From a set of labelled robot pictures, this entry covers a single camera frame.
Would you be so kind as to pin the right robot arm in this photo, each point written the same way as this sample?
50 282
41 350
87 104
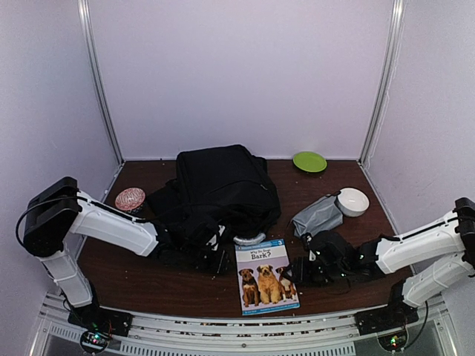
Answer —
448 240

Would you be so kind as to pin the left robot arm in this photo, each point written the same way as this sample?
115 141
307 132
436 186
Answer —
63 209

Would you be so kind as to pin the aluminium frame post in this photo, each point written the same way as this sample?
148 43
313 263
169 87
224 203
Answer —
389 65
88 33

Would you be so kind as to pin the dog picture book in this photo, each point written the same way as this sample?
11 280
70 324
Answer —
263 277

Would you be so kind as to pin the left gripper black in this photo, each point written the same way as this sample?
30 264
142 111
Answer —
219 265

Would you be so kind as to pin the front aluminium rail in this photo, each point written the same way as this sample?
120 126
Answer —
334 333

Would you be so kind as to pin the black backpack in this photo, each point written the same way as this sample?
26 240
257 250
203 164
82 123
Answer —
217 187

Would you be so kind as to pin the right aluminium frame post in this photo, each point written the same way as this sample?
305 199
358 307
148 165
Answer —
389 65

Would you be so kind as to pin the left aluminium frame post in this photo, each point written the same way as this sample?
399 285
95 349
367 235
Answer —
88 33

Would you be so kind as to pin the white ribbed bowl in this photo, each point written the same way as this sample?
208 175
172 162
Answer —
352 202

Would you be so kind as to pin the grey cloth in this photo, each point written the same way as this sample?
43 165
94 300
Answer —
322 215

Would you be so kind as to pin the green plate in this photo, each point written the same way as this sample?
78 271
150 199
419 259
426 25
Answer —
309 162

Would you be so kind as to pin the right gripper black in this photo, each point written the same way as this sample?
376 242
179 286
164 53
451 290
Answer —
300 274

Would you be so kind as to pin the patterned pink bowl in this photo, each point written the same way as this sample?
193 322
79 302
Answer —
130 200

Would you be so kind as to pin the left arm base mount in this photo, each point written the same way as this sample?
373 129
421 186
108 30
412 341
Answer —
98 335

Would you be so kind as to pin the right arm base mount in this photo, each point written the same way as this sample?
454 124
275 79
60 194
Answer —
390 326

